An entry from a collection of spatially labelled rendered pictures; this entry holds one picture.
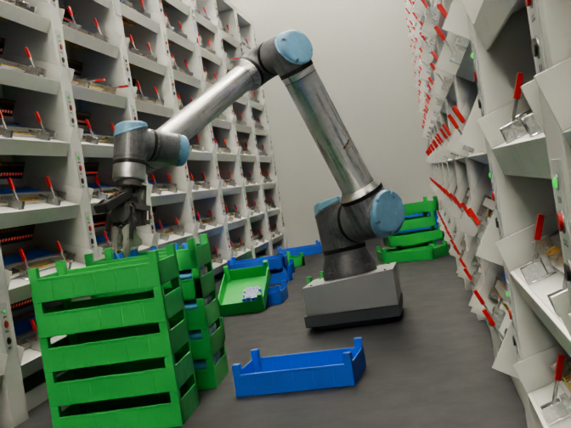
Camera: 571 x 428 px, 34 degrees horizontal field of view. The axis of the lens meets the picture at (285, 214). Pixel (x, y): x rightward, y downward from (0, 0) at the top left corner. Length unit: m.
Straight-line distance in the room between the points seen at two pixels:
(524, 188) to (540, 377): 0.30
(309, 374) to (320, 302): 0.82
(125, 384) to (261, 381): 0.35
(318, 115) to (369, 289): 0.59
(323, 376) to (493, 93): 1.01
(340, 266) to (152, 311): 1.15
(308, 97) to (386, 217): 0.46
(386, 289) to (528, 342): 1.58
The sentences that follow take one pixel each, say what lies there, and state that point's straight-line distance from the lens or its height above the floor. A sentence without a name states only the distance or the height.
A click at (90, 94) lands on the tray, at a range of 3.36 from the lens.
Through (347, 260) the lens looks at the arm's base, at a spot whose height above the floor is 0.22.
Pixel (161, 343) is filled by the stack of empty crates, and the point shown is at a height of 0.19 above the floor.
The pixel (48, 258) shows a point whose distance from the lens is 2.93.
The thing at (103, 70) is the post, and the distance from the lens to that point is 3.79.
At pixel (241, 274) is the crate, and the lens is 4.11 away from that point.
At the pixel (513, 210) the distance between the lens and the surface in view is 1.47.
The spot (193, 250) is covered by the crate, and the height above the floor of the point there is 0.37.
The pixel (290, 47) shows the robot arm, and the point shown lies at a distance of 2.91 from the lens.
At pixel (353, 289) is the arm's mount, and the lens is 3.04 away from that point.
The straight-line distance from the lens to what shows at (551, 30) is 0.78.
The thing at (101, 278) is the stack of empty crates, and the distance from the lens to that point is 2.12.
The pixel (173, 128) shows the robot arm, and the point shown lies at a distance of 2.78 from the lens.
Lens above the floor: 0.50
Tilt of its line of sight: 2 degrees down
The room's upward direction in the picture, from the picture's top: 9 degrees counter-clockwise
